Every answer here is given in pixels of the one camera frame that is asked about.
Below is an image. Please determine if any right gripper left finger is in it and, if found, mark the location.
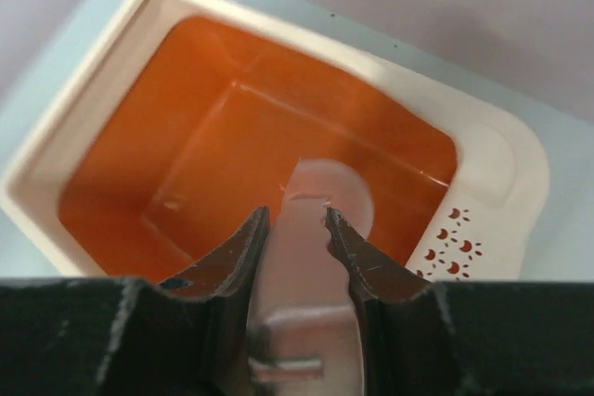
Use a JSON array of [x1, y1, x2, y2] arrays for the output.
[[1, 207, 270, 395]]

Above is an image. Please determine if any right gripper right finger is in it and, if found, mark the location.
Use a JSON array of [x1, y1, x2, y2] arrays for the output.
[[326, 209, 593, 395]]

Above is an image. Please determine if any clear plastic scoop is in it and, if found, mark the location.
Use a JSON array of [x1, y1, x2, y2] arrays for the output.
[[246, 159, 374, 395]]

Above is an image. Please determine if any orange and cream litter box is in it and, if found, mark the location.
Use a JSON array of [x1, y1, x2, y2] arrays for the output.
[[1, 0, 550, 281]]

